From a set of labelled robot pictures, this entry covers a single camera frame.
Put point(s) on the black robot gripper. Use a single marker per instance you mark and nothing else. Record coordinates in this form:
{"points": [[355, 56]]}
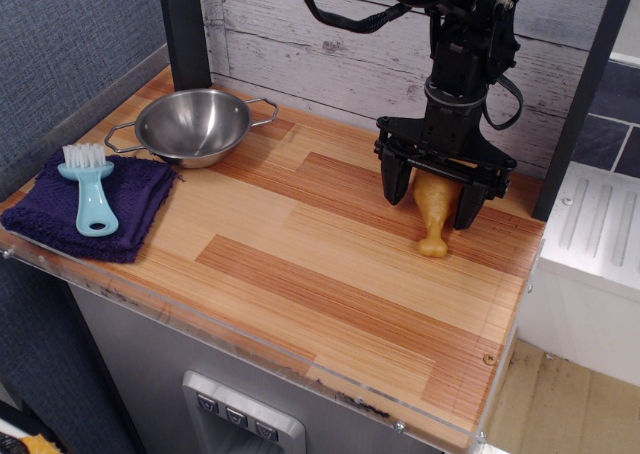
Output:
{"points": [[447, 141]]}

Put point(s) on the toy chicken drumstick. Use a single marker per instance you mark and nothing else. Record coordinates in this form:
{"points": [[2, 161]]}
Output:
{"points": [[437, 199]]}

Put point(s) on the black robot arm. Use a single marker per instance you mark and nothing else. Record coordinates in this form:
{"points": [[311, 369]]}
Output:
{"points": [[472, 45]]}

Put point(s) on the white toy sink unit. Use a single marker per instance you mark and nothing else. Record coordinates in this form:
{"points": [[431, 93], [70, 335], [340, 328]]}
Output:
{"points": [[583, 297]]}

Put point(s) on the silver dispenser button panel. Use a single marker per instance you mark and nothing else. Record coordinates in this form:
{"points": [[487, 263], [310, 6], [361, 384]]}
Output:
{"points": [[228, 421]]}

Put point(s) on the grey toy fridge cabinet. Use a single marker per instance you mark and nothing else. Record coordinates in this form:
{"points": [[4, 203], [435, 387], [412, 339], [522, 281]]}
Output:
{"points": [[351, 398]]}

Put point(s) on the light blue scrub brush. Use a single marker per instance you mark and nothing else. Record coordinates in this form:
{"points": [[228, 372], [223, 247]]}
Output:
{"points": [[86, 164]]}

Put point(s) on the purple folded cloth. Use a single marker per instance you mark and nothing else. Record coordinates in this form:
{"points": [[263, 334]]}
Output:
{"points": [[135, 190]]}

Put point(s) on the yellow spiky toy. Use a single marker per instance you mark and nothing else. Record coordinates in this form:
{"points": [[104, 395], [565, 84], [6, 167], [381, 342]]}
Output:
{"points": [[40, 445]]}

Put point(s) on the black right frame post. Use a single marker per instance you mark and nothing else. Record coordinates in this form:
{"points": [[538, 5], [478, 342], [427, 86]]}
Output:
{"points": [[608, 29]]}

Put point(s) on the black frame post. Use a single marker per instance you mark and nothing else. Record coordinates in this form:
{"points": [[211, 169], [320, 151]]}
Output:
{"points": [[186, 42], [608, 29]]}

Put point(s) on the steel bowl with handles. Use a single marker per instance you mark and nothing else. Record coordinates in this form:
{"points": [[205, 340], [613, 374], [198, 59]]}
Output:
{"points": [[196, 128]]}

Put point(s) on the black left frame post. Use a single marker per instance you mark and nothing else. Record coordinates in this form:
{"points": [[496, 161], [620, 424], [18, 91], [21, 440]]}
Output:
{"points": [[186, 42]]}

